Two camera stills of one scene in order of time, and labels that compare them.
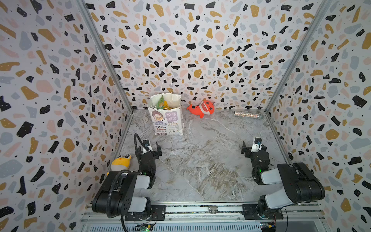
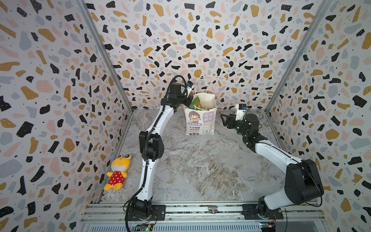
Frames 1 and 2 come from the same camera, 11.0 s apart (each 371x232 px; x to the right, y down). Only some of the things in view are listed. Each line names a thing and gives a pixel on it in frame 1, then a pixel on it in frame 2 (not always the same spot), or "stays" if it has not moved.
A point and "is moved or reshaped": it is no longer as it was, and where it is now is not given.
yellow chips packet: (166, 106) is moved or reshaped
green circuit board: (144, 227) stays
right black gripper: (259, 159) -> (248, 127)
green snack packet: (160, 104) is moved or reshaped
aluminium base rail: (207, 212) stays
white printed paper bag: (166, 122) -> (201, 120)
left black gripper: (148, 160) -> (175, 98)
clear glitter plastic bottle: (249, 114) stays
